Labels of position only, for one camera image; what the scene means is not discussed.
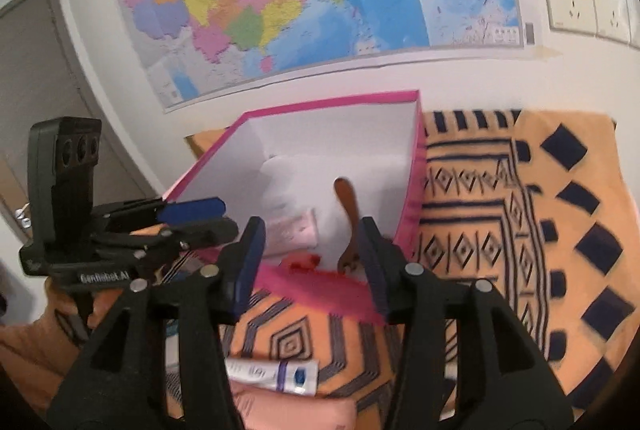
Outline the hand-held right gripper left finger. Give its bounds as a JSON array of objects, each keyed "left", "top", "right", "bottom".
[{"left": 47, "top": 216, "right": 267, "bottom": 430}]

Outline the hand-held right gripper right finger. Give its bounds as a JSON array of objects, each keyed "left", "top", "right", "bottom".
[{"left": 357, "top": 216, "right": 576, "bottom": 430}]

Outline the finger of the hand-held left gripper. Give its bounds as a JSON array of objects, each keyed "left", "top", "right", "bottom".
[
  {"left": 97, "top": 216, "right": 240, "bottom": 261},
  {"left": 102, "top": 197, "right": 227, "bottom": 231}
]

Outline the red round container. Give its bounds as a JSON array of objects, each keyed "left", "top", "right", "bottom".
[{"left": 279, "top": 254, "right": 322, "bottom": 272}]

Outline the pale pink printed tube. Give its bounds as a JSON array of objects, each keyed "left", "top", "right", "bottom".
[{"left": 262, "top": 209, "right": 319, "bottom": 258}]

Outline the brown wooden spoon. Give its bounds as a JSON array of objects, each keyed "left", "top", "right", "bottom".
[{"left": 334, "top": 177, "right": 362, "bottom": 275}]

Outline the teal white medicine box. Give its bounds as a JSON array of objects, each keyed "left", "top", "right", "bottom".
[{"left": 162, "top": 317, "right": 183, "bottom": 373}]

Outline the pink cardboard box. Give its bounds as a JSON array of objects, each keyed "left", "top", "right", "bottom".
[{"left": 162, "top": 89, "right": 427, "bottom": 326}]

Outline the person's left forearm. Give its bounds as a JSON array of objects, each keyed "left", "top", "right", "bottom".
[{"left": 0, "top": 277, "right": 108, "bottom": 416}]

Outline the small white tube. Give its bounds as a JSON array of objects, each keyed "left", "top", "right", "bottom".
[{"left": 224, "top": 356, "right": 321, "bottom": 397}]

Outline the grey door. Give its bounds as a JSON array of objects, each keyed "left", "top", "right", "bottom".
[{"left": 0, "top": 0, "right": 161, "bottom": 281}]

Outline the salmon tube large white cap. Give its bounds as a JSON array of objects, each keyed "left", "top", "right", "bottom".
[{"left": 235, "top": 385, "right": 358, "bottom": 430}]

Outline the orange patterned blanket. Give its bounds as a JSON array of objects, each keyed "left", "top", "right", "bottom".
[{"left": 50, "top": 109, "right": 628, "bottom": 430}]

